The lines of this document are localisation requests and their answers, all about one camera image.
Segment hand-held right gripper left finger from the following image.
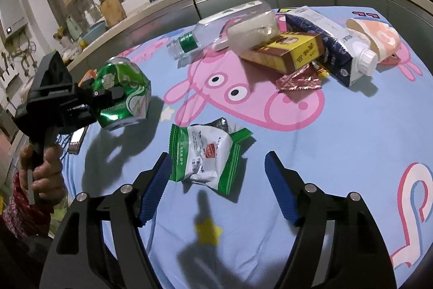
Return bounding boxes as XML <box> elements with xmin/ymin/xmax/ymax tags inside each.
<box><xmin>41</xmin><ymin>152</ymin><xmax>173</xmax><ymax>289</ymax></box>

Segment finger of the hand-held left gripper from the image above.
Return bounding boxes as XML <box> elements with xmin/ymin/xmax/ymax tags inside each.
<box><xmin>92</xmin><ymin>87</ymin><xmax>123</xmax><ymax>110</ymax></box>
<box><xmin>78</xmin><ymin>76</ymin><xmax>99</xmax><ymax>94</ymax></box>

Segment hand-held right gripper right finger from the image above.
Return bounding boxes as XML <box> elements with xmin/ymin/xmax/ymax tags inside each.
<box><xmin>264</xmin><ymin>151</ymin><xmax>398</xmax><ymax>289</ymax></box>

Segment crushed green can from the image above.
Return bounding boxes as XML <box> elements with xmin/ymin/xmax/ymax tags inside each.
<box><xmin>92</xmin><ymin>57</ymin><xmax>152</xmax><ymax>131</ymax></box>

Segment green and white snack packet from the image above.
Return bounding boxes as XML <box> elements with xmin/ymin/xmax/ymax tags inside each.
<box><xmin>168</xmin><ymin>117</ymin><xmax>255</xmax><ymax>194</ymax></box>

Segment dark blue carton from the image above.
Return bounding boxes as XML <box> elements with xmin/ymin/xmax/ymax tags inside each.
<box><xmin>286</xmin><ymin>5</ymin><xmax>378</xmax><ymax>87</ymax></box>

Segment person's left hand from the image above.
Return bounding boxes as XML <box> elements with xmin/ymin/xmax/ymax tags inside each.
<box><xmin>18</xmin><ymin>143</ymin><xmax>67</xmax><ymax>206</ymax></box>

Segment black phone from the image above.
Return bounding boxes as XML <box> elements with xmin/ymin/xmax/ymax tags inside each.
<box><xmin>68</xmin><ymin>126</ymin><xmax>89</xmax><ymax>155</ymax></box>

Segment blue basin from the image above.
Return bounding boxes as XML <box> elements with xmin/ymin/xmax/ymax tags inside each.
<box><xmin>81</xmin><ymin>21</ymin><xmax>107</xmax><ymax>44</ymax></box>

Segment blue printed blanket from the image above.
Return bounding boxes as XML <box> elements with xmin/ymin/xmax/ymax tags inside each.
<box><xmin>64</xmin><ymin>5</ymin><xmax>433</xmax><ymax>289</ymax></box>

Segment wooden cutting board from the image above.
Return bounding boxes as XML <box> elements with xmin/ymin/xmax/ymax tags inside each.
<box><xmin>99</xmin><ymin>0</ymin><xmax>127</xmax><ymax>27</ymax></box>

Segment white water heater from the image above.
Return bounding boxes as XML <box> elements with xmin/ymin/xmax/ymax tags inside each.
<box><xmin>0</xmin><ymin>0</ymin><xmax>28</xmax><ymax>36</ymax></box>

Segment red foil wrapper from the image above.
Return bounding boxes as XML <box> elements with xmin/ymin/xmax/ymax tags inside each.
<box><xmin>275</xmin><ymin>67</ymin><xmax>323</xmax><ymax>91</ymax></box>

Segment clear plastic bottle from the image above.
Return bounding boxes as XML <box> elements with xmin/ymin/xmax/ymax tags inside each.
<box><xmin>166</xmin><ymin>0</ymin><xmax>273</xmax><ymax>60</ymax></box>

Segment brown and yellow box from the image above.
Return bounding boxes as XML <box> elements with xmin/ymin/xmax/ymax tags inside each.
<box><xmin>240</xmin><ymin>32</ymin><xmax>326</xmax><ymax>73</ymax></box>

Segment pink paper cup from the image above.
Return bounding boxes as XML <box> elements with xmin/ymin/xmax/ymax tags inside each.
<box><xmin>346</xmin><ymin>17</ymin><xmax>402</xmax><ymax>67</ymax></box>

